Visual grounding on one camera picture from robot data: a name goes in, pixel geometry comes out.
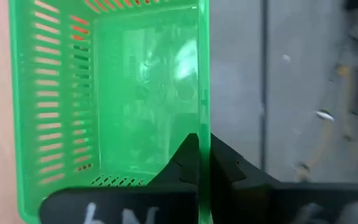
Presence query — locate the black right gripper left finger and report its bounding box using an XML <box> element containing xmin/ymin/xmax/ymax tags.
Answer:
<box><xmin>39</xmin><ymin>133</ymin><xmax>201</xmax><ymax>224</ymax></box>

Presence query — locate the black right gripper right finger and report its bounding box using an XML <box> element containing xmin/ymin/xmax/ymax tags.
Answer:
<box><xmin>209</xmin><ymin>133</ymin><xmax>358</xmax><ymax>224</ymax></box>

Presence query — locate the green slotted plastic basket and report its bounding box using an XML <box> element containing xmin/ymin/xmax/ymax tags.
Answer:
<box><xmin>8</xmin><ymin>0</ymin><xmax>213</xmax><ymax>224</ymax></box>

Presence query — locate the yellow floor cable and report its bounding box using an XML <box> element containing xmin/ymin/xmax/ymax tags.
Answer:
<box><xmin>296</xmin><ymin>62</ymin><xmax>358</xmax><ymax>183</ymax></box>

